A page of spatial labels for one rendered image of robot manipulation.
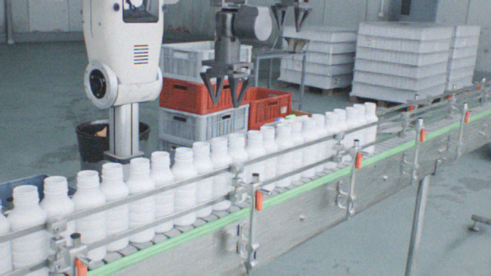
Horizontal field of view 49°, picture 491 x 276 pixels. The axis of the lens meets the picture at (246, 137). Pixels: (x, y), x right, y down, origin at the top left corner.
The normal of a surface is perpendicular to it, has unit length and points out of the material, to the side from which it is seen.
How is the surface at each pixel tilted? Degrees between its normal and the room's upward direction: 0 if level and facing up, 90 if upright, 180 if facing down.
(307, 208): 90
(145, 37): 90
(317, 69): 90
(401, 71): 90
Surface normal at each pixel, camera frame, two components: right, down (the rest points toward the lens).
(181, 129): -0.54, 0.18
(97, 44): -0.65, 0.34
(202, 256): 0.76, 0.21
